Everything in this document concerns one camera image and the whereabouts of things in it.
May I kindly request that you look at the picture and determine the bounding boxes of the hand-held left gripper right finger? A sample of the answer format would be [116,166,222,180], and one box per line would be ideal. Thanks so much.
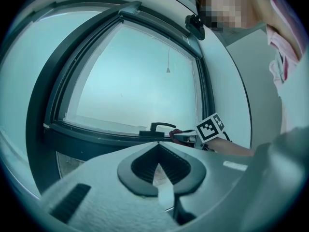
[158,126,309,227]

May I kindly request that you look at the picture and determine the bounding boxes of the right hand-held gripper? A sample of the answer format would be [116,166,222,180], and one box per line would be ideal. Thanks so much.
[173,112,226,151]

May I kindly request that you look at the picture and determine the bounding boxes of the person's right forearm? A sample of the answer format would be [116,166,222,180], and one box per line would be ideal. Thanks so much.
[209,137,256,157]

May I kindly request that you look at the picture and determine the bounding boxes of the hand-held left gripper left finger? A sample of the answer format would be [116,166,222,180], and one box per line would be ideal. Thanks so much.
[38,141,181,232]

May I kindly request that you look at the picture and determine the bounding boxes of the pale partition panel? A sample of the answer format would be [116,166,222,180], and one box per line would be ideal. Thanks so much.
[225,20,283,152]

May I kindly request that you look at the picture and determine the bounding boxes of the wide frosted window pane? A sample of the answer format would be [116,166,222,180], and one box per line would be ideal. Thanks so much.
[0,10,104,200]

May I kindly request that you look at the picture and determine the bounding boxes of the black window handle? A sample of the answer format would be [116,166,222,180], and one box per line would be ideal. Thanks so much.
[139,122,177,137]

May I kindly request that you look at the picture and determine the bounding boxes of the low clear window pane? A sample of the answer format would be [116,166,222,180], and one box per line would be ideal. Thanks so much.
[56,150,85,179]

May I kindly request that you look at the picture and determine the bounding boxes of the black head camera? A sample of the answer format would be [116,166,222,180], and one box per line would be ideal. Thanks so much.
[184,14,206,41]

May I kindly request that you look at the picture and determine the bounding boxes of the person's head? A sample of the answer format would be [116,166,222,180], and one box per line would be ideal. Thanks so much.
[197,0,304,61]

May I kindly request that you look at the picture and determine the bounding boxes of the white blind cord pull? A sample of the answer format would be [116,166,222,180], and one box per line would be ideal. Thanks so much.
[166,44,171,74]

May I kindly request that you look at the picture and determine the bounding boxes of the person's pink shirt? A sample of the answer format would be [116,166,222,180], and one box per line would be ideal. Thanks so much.
[260,0,305,99]

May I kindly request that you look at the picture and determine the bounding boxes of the frosted window with dark frame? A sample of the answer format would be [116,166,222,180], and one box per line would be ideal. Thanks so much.
[0,0,216,196]

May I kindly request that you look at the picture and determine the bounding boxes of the dark red cloth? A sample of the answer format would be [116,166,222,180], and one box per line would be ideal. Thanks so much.
[169,128,195,146]

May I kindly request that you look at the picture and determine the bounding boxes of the white-edged frosted window pane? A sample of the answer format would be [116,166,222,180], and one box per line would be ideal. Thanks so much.
[65,23,204,135]

